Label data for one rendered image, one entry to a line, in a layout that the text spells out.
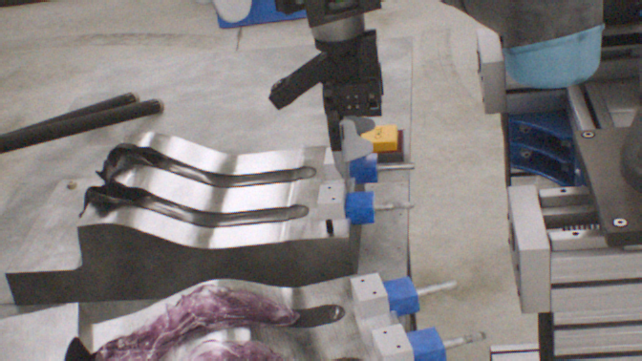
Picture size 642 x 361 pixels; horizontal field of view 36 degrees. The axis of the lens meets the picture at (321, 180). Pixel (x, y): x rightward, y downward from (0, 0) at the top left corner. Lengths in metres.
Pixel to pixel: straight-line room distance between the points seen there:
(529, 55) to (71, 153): 1.26
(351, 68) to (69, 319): 0.51
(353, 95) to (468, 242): 1.52
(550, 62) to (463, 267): 2.02
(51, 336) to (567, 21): 0.75
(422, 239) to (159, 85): 1.09
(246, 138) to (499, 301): 1.05
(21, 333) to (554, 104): 0.85
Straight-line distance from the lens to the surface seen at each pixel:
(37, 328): 1.27
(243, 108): 1.93
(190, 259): 1.39
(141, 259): 1.41
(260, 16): 4.55
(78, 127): 1.85
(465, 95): 3.68
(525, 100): 1.57
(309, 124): 1.83
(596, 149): 1.20
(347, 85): 1.38
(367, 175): 1.46
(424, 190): 3.11
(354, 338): 1.22
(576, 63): 0.78
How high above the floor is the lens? 1.63
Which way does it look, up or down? 30 degrees down
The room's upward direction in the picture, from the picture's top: 8 degrees counter-clockwise
